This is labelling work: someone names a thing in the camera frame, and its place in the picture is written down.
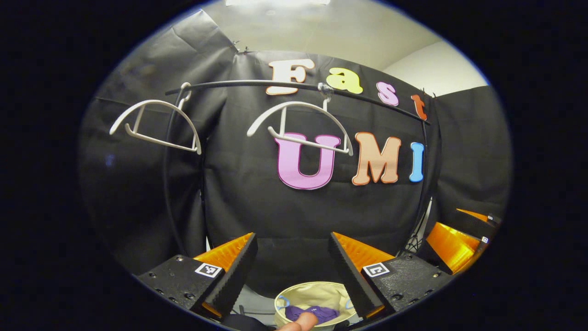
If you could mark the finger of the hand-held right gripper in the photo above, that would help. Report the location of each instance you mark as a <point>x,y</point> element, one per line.
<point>452,246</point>
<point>473,223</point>

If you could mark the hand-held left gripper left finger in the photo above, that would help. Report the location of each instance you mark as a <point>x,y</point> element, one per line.
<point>234,276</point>

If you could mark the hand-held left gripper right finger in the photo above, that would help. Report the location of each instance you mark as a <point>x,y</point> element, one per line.
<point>351,276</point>

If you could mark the beige laundry hamper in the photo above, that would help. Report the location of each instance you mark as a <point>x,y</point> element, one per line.
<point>317,292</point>

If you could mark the purple ribbed shirt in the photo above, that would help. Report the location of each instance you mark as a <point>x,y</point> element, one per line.
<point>321,313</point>

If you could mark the white hanger with taped hook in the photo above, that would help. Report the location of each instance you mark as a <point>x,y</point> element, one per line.
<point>308,141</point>

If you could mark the white plastic hanger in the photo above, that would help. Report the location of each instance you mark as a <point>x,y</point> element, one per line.
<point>161,141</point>

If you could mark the black clothes rack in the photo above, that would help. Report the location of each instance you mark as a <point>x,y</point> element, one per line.
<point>229,83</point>

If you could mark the ceiling light panel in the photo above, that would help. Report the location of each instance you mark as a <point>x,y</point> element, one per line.
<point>275,2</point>

